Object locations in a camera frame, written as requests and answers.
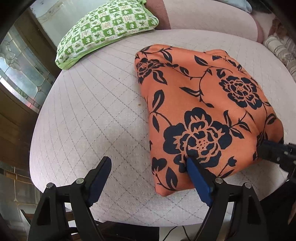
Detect orange floral garment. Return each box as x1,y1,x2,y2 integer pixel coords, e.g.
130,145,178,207
134,44,284,196

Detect striped cloth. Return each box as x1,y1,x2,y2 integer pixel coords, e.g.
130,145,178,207
263,33,296,81

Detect brown patterned cloth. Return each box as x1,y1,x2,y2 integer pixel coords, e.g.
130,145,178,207
268,18,287,39

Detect pink quilted mattress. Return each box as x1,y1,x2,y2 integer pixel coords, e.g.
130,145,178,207
30,30,295,226

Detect grey blue cloth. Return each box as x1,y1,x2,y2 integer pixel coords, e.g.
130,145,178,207
221,0,252,14

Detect stained glass window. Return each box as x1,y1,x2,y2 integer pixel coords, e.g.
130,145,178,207
1,26,56,113

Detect green patterned pillow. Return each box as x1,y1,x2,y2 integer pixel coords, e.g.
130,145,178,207
55,0,159,70

